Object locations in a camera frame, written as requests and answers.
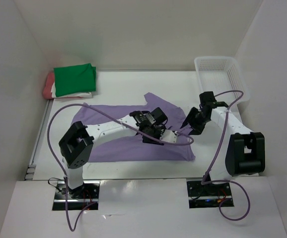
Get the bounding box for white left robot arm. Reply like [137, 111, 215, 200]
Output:
[59, 108, 177, 198]

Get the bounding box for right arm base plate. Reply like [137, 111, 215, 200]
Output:
[186, 179, 234, 209]

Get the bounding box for green t shirt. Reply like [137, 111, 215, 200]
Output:
[53, 63, 97, 97]

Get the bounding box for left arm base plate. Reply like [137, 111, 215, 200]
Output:
[48, 178, 100, 211]

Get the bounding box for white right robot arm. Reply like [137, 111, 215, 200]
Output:
[182, 90, 266, 195]

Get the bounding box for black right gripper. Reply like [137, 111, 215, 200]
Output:
[181, 106, 210, 135]

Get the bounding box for red t shirt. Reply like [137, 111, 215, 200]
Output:
[42, 71, 84, 100]

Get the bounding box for purple t shirt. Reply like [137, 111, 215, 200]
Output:
[72, 92, 197, 163]

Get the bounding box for cream white t shirt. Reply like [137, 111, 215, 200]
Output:
[51, 83, 92, 98]

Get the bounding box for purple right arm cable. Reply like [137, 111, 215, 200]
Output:
[201, 90, 252, 221]

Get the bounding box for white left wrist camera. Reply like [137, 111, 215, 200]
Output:
[160, 129, 177, 143]

